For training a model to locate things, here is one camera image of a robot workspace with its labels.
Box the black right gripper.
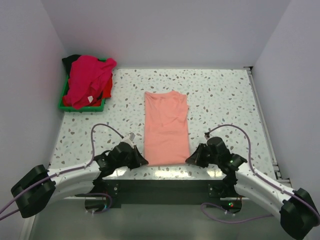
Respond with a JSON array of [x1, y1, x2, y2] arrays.
[[185, 143, 220, 168]]

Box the salmon pink t-shirt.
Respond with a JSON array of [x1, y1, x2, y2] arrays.
[[144, 91, 190, 166]]

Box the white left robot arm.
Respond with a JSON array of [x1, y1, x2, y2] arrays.
[[11, 141, 149, 219]]

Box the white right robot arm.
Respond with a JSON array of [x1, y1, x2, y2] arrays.
[[185, 137, 320, 240]]

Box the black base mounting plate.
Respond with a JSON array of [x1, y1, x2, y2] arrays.
[[84, 180, 247, 213]]

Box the red t-shirt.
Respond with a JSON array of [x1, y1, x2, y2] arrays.
[[62, 77, 113, 110]]

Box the magenta t-shirt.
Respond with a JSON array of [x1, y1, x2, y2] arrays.
[[59, 55, 117, 112]]

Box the green plastic bin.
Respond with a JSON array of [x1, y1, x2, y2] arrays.
[[57, 57, 108, 113]]

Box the black t-shirt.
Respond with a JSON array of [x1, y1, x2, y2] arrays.
[[61, 54, 81, 76]]

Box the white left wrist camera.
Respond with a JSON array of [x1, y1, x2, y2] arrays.
[[121, 132, 136, 147]]

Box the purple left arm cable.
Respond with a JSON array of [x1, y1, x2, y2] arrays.
[[0, 123, 126, 221]]

